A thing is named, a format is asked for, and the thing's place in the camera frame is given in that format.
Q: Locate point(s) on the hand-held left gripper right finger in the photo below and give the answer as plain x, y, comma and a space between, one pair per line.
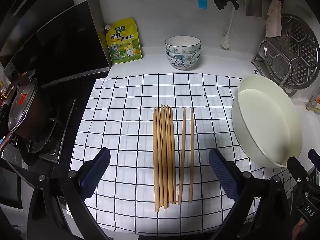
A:
222, 172

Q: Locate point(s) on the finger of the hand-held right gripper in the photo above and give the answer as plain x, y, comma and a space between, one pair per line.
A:
293, 166
314, 158

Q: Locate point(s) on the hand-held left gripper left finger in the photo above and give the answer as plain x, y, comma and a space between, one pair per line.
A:
96, 172

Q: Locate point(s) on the single wooden chopstick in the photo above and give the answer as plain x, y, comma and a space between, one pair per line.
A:
182, 155
191, 155

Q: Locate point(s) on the large white basin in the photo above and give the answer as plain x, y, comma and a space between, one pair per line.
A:
262, 120

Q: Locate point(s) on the bundle of wooden chopsticks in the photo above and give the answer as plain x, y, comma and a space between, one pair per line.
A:
162, 155

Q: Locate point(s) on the person's right hand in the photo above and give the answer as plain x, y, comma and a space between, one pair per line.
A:
298, 227

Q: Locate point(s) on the gas stove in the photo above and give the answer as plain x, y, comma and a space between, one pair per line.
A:
62, 130

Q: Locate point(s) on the white black checked cloth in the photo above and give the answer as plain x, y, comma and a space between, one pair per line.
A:
125, 120

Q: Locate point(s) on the brown cooking pot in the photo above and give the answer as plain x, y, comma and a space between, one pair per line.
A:
35, 120

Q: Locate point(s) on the round perforated steel steamer tray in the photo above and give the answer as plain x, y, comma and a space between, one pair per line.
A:
300, 50

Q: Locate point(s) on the yellow seasoning pouch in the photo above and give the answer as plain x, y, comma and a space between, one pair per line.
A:
122, 42

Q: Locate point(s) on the black range hood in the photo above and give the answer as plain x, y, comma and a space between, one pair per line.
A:
62, 37

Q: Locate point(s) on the pink hanging cloth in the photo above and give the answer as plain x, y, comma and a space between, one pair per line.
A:
273, 17

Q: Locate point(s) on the hanging steel cleaver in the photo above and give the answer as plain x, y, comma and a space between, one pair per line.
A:
255, 5

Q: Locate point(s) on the blue wall hook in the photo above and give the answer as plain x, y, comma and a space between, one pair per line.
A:
203, 3

